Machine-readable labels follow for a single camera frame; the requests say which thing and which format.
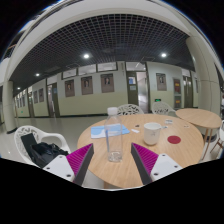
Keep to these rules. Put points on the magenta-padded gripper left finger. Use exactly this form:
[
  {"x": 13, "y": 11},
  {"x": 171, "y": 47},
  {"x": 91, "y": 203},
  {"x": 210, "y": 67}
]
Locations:
[{"x": 56, "y": 166}]

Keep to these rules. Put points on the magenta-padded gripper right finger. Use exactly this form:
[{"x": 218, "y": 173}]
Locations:
[{"x": 165, "y": 166}]

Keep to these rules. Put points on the clear plastic water bottle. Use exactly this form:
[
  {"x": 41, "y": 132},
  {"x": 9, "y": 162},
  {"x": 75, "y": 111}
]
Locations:
[{"x": 113, "y": 136}]

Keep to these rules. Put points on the black bag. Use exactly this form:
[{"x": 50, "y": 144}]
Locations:
[{"x": 45, "y": 152}]

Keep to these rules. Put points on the flat round red coaster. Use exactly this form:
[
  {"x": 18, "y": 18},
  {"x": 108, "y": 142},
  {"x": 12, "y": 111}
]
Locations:
[{"x": 174, "y": 139}]

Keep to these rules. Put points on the white plastic armchair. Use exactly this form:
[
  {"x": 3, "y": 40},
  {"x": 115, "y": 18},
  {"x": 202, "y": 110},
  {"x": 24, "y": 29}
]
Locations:
[{"x": 46, "y": 136}]

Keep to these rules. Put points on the white ceramic mug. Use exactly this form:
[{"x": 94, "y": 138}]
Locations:
[{"x": 152, "y": 134}]

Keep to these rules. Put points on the small white printed card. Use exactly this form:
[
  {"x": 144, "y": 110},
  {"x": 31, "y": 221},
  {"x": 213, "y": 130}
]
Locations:
[{"x": 169, "y": 121}]

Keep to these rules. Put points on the small pale wrapper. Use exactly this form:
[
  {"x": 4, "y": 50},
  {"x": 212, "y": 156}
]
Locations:
[{"x": 186, "y": 126}]

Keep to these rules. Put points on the small white paper scrap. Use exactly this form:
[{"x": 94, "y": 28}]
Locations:
[{"x": 135, "y": 130}]

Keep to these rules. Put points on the small dark wrapper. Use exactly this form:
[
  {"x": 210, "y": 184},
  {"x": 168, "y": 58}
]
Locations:
[{"x": 137, "y": 126}]

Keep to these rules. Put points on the blue and white paper booklet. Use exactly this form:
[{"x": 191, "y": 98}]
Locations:
[{"x": 98, "y": 132}]

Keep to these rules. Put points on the white lattice-back chair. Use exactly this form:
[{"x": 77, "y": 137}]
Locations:
[
  {"x": 161, "y": 108},
  {"x": 130, "y": 109}
]

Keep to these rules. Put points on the round wooden side table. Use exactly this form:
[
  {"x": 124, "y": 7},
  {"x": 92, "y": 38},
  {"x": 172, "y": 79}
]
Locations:
[{"x": 198, "y": 117}]

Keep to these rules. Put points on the white chair with wooden legs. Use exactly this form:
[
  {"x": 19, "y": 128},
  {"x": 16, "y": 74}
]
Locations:
[{"x": 220, "y": 135}]

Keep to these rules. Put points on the dark-framed open door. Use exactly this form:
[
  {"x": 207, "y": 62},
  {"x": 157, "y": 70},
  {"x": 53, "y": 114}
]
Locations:
[{"x": 132, "y": 89}]

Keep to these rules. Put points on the round ceiling lights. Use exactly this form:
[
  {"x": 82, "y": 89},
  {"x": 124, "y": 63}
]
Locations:
[{"x": 86, "y": 56}]

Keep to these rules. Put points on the framed wall portraits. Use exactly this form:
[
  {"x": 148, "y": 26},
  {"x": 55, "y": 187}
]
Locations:
[{"x": 107, "y": 83}]

